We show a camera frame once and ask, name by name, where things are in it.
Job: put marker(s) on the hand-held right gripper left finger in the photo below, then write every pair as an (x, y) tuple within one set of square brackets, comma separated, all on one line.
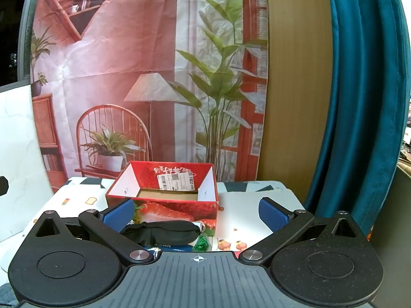
[(118, 214)]

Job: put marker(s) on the printed room scene backdrop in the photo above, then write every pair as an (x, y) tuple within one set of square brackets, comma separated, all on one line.
[(128, 38)]

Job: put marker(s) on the cartoon printed table mat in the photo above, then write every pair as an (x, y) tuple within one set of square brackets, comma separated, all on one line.
[(247, 205)]

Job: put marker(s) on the teal curtain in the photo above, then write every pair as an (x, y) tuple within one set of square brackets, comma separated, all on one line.
[(353, 102)]

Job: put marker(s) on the white marble pattern board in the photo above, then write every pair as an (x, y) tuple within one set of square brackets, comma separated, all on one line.
[(19, 134)]

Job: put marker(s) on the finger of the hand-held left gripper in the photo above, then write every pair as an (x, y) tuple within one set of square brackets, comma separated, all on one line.
[(3, 186)]

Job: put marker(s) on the red strawberry print cardboard box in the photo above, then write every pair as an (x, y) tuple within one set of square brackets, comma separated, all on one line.
[(179, 211)]

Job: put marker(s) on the black eye mask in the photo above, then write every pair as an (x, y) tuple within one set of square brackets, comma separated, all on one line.
[(160, 229)]

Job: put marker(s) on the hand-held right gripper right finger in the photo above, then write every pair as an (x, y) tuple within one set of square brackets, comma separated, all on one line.
[(273, 215)]

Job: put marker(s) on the wooden panel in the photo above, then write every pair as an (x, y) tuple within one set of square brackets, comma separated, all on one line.
[(298, 70)]

